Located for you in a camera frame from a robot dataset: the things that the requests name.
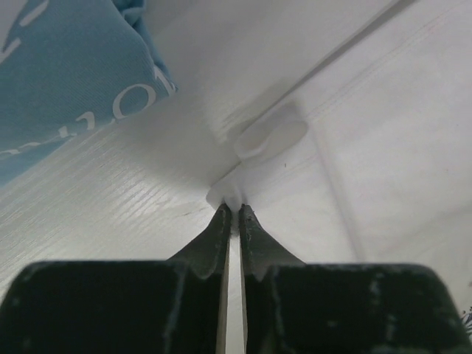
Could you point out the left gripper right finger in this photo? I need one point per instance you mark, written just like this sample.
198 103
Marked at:
298 307

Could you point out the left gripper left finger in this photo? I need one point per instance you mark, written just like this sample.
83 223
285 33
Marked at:
176 305

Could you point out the white t shirt flower print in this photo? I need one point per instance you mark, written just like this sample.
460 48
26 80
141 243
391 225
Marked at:
355 118

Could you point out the folded blue printed t shirt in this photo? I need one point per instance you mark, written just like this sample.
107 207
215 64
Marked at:
69 67

